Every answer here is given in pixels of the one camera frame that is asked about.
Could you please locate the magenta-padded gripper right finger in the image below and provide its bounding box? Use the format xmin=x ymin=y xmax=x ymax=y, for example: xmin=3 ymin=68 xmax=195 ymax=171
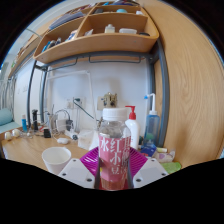
xmin=127 ymin=147 xmax=169 ymax=190

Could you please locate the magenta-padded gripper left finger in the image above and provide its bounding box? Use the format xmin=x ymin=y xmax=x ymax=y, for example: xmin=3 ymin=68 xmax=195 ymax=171
xmin=58 ymin=147 xmax=101 ymax=190

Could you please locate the clear bottle with pink label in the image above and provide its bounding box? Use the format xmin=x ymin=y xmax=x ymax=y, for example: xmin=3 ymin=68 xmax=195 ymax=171
xmin=97 ymin=107 xmax=132 ymax=191

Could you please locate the small blue box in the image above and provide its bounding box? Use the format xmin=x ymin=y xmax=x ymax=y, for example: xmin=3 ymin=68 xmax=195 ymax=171
xmin=139 ymin=143 xmax=157 ymax=158

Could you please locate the green packet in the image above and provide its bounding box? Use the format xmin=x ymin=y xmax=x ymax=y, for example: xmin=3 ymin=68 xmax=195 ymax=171
xmin=161 ymin=161 xmax=183 ymax=175

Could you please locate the white paper cup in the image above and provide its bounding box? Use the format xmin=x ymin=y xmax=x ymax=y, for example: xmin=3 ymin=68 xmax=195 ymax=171
xmin=41 ymin=146 xmax=73 ymax=176

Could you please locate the white crumpled plastic bag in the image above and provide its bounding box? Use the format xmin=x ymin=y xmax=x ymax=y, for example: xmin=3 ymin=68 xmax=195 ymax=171
xmin=77 ymin=129 xmax=101 ymax=151

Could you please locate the small white oval device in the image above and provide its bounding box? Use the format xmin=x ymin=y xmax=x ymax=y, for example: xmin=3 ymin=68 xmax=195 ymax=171
xmin=56 ymin=137 xmax=70 ymax=145

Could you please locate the white power strip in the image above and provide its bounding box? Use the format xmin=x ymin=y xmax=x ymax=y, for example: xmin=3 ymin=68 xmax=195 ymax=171
xmin=63 ymin=129 xmax=80 ymax=141

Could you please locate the white bottle with red pump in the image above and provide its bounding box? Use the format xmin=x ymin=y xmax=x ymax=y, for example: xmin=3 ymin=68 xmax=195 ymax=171
xmin=124 ymin=105 xmax=141 ymax=151

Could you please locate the blue spray bottle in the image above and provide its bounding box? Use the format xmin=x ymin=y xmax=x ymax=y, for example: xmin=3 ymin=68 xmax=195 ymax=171
xmin=143 ymin=93 xmax=161 ymax=148

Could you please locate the small black box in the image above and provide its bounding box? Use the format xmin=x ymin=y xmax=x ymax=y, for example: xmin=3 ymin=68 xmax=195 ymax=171
xmin=43 ymin=128 xmax=53 ymax=139

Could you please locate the white charger block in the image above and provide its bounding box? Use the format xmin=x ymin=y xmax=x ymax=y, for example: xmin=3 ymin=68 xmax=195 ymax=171
xmin=54 ymin=118 xmax=68 ymax=132

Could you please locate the tall black bottle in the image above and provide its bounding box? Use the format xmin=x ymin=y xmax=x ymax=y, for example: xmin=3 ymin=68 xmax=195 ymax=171
xmin=31 ymin=109 xmax=40 ymax=131

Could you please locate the small blue bottle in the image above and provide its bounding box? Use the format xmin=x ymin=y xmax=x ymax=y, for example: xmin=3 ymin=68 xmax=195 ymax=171
xmin=21 ymin=114 xmax=28 ymax=133

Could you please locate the brown tree-creature figurine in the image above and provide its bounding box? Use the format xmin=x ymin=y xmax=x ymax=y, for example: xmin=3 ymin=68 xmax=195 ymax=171
xmin=101 ymin=92 xmax=119 ymax=110

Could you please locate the light wooden cabinet panel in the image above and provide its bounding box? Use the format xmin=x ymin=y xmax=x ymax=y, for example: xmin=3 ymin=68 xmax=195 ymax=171
xmin=138 ymin=0 xmax=224 ymax=169

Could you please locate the white wall outlet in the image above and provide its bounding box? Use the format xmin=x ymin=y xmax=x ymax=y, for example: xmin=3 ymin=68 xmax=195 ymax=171
xmin=66 ymin=97 xmax=83 ymax=110

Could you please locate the dark grey metal frame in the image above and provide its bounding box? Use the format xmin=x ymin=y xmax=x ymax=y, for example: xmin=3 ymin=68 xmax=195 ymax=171
xmin=26 ymin=39 xmax=171 ymax=148

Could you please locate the wooden wall shelf unit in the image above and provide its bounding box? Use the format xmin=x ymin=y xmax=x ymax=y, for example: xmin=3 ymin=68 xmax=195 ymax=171
xmin=33 ymin=1 xmax=161 ymax=65

